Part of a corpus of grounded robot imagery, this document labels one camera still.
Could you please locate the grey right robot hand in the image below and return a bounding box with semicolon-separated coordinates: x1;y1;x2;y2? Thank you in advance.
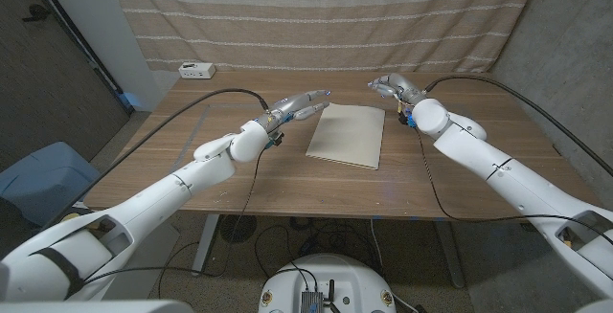
367;73;427;113

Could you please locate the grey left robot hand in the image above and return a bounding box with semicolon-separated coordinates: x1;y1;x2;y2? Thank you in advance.
258;89;331;130

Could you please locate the beige paper file folder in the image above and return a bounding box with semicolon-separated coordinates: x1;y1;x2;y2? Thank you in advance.
305;102;386;170

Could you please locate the beige striped curtain backdrop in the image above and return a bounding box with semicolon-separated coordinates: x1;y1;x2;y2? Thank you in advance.
103;0;547;74

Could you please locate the white power strip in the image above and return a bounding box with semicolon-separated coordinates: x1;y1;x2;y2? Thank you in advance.
178;61;216;80

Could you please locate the black round floor fan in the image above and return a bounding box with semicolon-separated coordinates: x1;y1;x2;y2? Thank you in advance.
218;214;258;245

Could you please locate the grey table leg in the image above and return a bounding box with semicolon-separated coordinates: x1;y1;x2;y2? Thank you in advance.
191;213;220;276
433;220;466;289

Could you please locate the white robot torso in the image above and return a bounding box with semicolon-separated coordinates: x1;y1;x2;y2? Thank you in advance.
258;253;397;313

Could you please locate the grey metal electronics box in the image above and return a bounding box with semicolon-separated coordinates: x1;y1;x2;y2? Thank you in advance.
300;291;326;313

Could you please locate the white floor board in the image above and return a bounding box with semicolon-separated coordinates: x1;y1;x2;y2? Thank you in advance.
102;219;182;301

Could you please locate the black trouser leg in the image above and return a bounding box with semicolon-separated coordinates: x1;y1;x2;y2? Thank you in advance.
0;196;20;257

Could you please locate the thin black left wrist cable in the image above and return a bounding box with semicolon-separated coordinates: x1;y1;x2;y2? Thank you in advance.
83;147;269;285

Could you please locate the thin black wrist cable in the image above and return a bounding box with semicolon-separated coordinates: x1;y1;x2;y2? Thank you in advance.
414;128;613;247
83;147;269;285

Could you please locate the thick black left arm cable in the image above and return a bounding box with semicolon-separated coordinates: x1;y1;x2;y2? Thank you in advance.
42;87;270;228

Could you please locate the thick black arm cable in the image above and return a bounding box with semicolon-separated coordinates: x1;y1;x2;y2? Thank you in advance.
423;74;613;178
42;87;270;228

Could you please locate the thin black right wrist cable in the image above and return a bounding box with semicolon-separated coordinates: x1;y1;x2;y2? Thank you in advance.
414;128;613;247

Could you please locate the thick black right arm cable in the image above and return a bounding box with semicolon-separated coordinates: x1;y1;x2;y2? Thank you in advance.
423;74;613;178

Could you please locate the black floor cable loop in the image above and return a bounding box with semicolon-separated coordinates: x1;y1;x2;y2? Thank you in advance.
253;224;293;280

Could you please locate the white floor cable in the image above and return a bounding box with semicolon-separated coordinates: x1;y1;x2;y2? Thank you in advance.
369;216;384;276

